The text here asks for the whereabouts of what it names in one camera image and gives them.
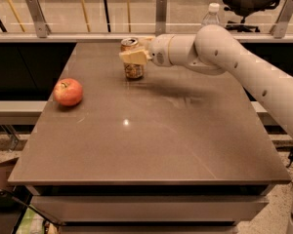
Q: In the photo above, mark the orange soda can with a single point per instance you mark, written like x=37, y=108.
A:
x=132, y=71

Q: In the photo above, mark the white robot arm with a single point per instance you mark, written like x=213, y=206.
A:
x=213, y=51

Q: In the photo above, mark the metal railing bracket left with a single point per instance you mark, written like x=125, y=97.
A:
x=42, y=28

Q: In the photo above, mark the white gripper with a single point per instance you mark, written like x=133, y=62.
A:
x=158, y=50

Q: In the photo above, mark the black office chair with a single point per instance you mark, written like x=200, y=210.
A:
x=245, y=8

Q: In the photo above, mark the metal railing bracket middle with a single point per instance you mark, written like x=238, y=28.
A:
x=160, y=16

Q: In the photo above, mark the metal railing bracket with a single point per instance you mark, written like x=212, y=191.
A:
x=279, y=28
x=160, y=16
x=42, y=28

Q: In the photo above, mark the red apple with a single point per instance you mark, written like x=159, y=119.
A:
x=68, y=92

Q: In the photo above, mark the metal railing bracket right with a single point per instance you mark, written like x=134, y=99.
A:
x=279, y=28

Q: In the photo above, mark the clear plastic water bottle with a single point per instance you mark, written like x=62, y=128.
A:
x=212, y=16

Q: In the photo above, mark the grey table drawer front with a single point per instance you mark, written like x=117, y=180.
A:
x=150, y=208

